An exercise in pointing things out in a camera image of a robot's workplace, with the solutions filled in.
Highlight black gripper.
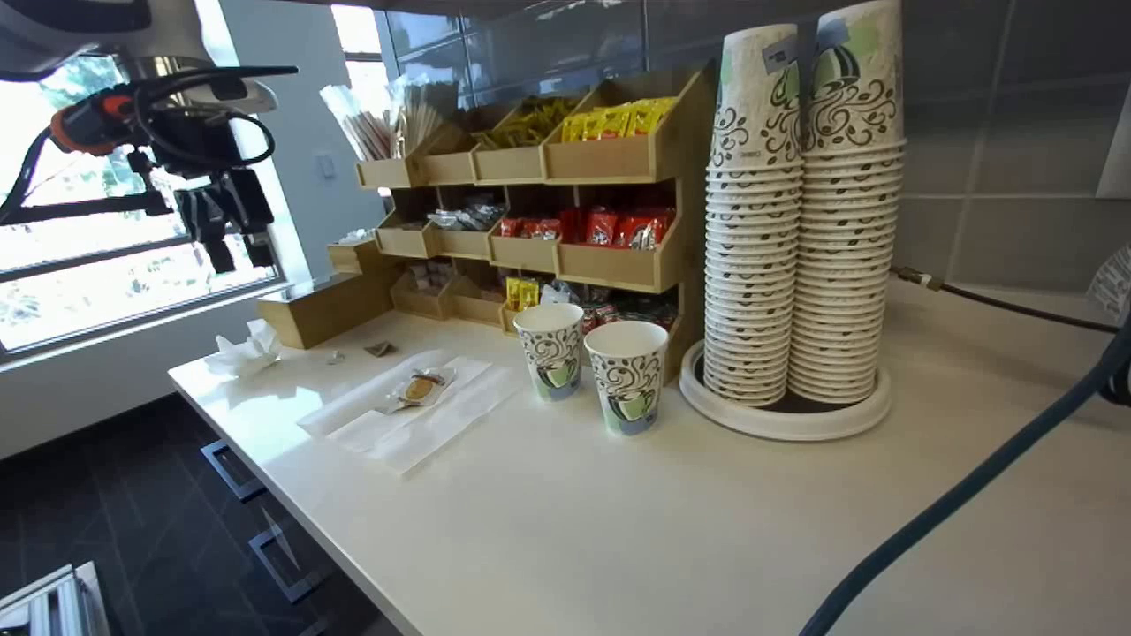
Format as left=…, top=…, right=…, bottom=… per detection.
left=172, top=171, right=275, bottom=274

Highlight white sachet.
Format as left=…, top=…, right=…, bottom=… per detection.
left=379, top=371, right=450, bottom=413

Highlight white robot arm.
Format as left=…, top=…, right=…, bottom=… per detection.
left=0, top=0, right=275, bottom=271

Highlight small brown sachet on counter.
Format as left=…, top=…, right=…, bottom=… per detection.
left=364, top=340, right=397, bottom=356

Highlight white paper napkin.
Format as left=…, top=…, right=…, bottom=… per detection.
left=301, top=350, right=516, bottom=478

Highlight clear bags of straws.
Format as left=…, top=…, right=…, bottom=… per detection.
left=317, top=81, right=457, bottom=160

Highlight left patterned paper cup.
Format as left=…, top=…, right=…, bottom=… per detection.
left=513, top=303, right=582, bottom=398

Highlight patterned paper cup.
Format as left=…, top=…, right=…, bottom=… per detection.
left=513, top=303, right=582, bottom=398
left=582, top=323, right=669, bottom=436

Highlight wooden condiment organizer shelf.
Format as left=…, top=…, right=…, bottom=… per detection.
left=331, top=72, right=711, bottom=371

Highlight red sachets in middle bin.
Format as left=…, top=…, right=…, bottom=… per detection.
left=497, top=204, right=676, bottom=250

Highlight right patterned paper cup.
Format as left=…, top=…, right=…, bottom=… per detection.
left=582, top=323, right=669, bottom=436

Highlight yellow sachets in top bin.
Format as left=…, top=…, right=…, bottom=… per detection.
left=559, top=94, right=676, bottom=142

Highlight left stack of paper cups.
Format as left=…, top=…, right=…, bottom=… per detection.
left=704, top=25, right=802, bottom=405

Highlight stack of paper cups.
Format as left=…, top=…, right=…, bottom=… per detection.
left=704, top=25, right=802, bottom=405
left=789, top=0, right=906, bottom=405

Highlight white round cup tray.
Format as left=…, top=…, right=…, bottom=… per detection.
left=678, top=342, right=893, bottom=442

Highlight right stack of paper cups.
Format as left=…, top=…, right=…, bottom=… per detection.
left=789, top=0, right=906, bottom=405

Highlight silver drawer handle upper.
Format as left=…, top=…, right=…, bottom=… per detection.
left=201, top=439, right=262, bottom=502

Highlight silver drawer handle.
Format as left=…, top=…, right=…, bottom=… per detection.
left=201, top=439, right=262, bottom=502
left=246, top=528, right=331, bottom=604

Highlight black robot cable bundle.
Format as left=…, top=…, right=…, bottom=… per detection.
left=0, top=62, right=301, bottom=225

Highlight silver drawer handle lower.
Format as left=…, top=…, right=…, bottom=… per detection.
left=246, top=528, right=331, bottom=604

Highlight black cable on counter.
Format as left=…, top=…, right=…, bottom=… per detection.
left=794, top=265, right=1131, bottom=636

